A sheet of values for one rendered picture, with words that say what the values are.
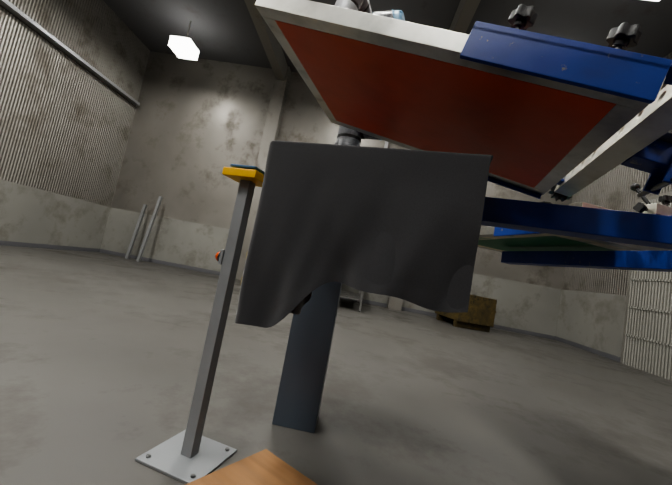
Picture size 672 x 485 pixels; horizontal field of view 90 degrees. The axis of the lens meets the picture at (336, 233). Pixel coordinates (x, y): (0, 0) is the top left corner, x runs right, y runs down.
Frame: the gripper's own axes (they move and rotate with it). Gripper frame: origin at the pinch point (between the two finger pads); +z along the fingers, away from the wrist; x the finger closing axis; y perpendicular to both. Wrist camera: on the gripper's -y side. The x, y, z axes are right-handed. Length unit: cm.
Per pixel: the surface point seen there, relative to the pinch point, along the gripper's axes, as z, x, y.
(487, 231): 11, -69, 74
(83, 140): 83, 703, 404
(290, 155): 30.5, -19.4, -22.4
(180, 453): 127, -10, 11
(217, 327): 86, -3, 10
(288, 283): 56, -32, -21
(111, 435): 135, 14, 7
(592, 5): -435, -91, 447
